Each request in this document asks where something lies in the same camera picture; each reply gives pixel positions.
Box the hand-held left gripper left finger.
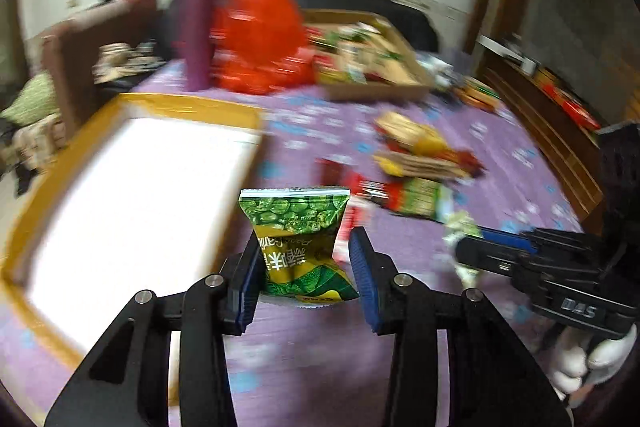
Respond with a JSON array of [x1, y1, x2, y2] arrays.
[[44, 234, 266, 427]]

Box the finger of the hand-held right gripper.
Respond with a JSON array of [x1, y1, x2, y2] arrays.
[[454, 237, 527, 279], [479, 227, 540, 254]]

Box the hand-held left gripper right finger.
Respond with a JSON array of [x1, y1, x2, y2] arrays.
[[348, 227, 573, 427]]

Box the yellow rimmed white box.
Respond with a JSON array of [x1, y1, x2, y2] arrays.
[[0, 92, 266, 408]]

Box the person's right hand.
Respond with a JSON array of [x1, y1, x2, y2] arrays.
[[545, 324, 639, 408]]

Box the white green snack packet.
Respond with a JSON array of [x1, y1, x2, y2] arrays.
[[442, 212, 484, 288]]

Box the purple floral tablecloth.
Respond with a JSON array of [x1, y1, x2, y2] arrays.
[[0, 57, 586, 427]]

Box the red green snack packet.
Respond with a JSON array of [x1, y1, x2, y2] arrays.
[[385, 177, 454, 223]]

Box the small red snack packet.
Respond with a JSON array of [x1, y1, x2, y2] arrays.
[[315, 157, 352, 188], [350, 174, 389, 208]]

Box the brown striped snack packet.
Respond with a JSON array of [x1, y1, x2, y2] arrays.
[[372, 149, 487, 181]]

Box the wooden shelf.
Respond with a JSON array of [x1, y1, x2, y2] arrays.
[[475, 34, 609, 234]]

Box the yellow tan snack packet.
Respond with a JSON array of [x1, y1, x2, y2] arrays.
[[375, 111, 451, 156]]

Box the orange green snack packets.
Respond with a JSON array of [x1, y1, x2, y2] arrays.
[[452, 77, 504, 111]]

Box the red boxes on shelf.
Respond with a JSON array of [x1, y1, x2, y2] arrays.
[[536, 67, 602, 131]]

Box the cardboard box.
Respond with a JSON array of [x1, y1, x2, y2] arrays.
[[302, 9, 436, 102]]

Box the pile of mixed snack packets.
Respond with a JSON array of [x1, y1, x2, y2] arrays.
[[307, 22, 412, 86]]

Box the black bag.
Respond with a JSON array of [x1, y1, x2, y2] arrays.
[[290, 0, 442, 54]]

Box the red plastic bag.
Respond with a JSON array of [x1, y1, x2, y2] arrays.
[[210, 0, 316, 96]]

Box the purple bottle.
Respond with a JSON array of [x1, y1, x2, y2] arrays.
[[170, 0, 222, 92]]

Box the striped cloth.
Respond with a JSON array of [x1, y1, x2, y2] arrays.
[[94, 41, 167, 84]]

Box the green cushion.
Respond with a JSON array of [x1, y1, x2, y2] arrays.
[[0, 72, 62, 128]]

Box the brown sofa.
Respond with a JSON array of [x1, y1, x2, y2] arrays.
[[40, 0, 167, 138]]

